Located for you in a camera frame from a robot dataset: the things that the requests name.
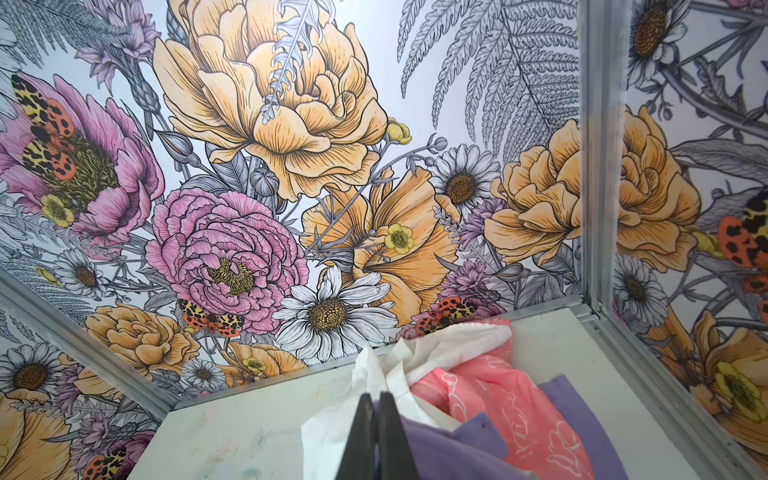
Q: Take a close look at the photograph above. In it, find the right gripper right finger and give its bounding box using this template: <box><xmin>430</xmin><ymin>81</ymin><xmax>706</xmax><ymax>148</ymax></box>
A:
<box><xmin>377</xmin><ymin>392</ymin><xmax>419</xmax><ymax>480</ymax></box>

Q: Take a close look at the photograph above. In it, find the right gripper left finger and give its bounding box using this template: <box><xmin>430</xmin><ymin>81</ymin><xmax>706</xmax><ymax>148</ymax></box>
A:
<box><xmin>335</xmin><ymin>393</ymin><xmax>378</xmax><ymax>480</ymax></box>

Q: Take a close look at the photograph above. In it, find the purple cloth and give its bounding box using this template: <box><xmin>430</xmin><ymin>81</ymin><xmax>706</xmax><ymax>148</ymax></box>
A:
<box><xmin>399</xmin><ymin>376</ymin><xmax>628</xmax><ymax>479</ymax></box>

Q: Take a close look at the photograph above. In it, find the white cloth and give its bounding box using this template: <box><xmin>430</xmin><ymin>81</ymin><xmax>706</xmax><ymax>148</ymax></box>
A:
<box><xmin>301</xmin><ymin>320</ymin><xmax>512</xmax><ymax>479</ymax></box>

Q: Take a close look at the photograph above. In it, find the pink patterned cloth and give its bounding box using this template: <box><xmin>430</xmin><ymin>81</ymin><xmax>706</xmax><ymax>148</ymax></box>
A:
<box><xmin>410</xmin><ymin>319</ymin><xmax>595</xmax><ymax>479</ymax></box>

